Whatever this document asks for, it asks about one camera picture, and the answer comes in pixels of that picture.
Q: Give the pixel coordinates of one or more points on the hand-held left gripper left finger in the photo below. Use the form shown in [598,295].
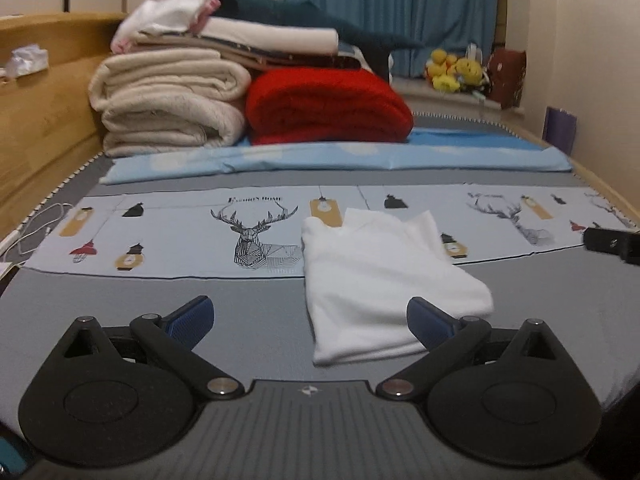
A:
[192,317]

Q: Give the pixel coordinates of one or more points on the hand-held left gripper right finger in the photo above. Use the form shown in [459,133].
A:
[430,322]

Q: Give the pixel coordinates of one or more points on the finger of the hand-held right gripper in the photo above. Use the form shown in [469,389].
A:
[612,245]

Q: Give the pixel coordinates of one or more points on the white long-sleeve shirt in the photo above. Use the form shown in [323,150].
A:
[375,285]

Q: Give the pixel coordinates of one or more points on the deer printed bed sheet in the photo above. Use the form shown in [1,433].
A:
[175,230]

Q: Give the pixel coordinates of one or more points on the light blue sheet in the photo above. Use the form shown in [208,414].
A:
[300,157]

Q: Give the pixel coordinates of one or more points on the dark red bag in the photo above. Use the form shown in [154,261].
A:
[507,77]

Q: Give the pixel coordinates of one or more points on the black white striped plush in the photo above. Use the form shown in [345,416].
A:
[480,92]

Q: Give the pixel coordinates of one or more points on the cream folded blanket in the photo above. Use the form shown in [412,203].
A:
[165,100]

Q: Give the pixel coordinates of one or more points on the white window sill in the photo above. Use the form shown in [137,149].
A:
[440,100]

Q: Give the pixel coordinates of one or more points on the yellow round plush toy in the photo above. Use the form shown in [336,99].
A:
[469,72]

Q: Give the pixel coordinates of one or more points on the red folded blanket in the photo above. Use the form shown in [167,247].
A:
[325,105]

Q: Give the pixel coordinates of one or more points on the yellow duck plush toy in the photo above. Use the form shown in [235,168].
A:
[441,72]

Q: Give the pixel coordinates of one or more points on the dark starred cloth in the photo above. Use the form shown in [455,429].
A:
[325,62]

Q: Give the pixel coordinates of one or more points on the white folded quilt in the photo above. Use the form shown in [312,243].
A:
[275,35]

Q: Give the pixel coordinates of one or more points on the white pink-trimmed cloth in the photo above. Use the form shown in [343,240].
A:
[160,15]

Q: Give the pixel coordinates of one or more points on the blue curtain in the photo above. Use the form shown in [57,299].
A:
[425,0]

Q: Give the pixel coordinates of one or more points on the dark teal shark plush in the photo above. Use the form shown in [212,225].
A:
[280,10]

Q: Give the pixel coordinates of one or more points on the wooden bed frame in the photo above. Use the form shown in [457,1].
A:
[45,125]

